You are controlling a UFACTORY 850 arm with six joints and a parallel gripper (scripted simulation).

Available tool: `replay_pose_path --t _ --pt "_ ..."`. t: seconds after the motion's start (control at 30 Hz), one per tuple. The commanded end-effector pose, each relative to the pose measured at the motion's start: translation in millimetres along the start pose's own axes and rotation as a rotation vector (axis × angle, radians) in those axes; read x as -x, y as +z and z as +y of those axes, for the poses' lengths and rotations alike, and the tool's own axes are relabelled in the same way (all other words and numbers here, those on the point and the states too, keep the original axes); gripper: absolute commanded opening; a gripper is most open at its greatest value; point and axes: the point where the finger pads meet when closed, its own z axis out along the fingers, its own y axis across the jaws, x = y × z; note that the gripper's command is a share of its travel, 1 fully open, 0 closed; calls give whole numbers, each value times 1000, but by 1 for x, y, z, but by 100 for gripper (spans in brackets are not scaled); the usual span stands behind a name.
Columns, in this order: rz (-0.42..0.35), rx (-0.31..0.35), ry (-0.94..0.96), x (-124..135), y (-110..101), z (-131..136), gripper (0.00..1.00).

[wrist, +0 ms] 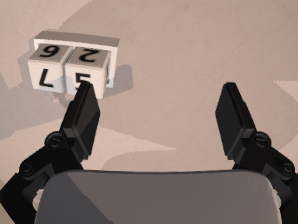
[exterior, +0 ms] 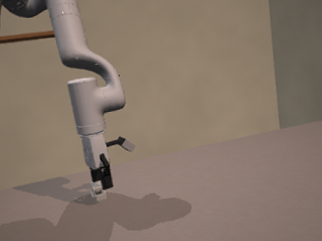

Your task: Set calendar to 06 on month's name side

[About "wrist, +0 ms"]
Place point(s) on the white number cube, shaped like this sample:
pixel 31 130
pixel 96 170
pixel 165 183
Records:
pixel 46 67
pixel 87 64

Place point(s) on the white rectangular tray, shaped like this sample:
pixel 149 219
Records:
pixel 83 40

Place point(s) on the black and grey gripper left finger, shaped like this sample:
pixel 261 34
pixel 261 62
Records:
pixel 64 150

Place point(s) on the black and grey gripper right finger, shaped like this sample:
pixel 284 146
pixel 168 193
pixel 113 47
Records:
pixel 240 138

